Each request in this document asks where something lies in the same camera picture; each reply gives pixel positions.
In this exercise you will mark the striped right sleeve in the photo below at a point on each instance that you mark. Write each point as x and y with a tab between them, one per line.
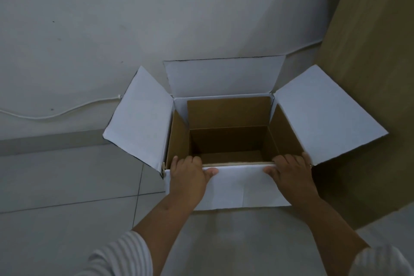
381	261

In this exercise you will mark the striped left sleeve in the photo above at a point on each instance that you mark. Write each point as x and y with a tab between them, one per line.
119	258

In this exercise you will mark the person's left thumb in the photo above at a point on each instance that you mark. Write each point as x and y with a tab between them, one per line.
211	172

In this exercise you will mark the white cardboard box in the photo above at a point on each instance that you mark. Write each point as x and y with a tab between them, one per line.
226	130

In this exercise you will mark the person's right hand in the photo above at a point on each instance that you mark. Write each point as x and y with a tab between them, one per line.
296	178

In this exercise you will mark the person's left forearm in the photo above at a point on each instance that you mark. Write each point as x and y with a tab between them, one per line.
168	220

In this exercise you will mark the person's left hand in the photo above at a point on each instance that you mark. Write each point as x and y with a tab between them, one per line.
187	182

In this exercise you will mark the striped sleeve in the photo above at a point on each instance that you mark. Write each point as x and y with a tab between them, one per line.
119	258
381	261

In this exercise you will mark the person's right thumb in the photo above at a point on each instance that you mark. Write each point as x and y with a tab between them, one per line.
270	170

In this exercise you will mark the person's right forearm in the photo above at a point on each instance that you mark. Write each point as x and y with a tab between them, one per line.
326	230

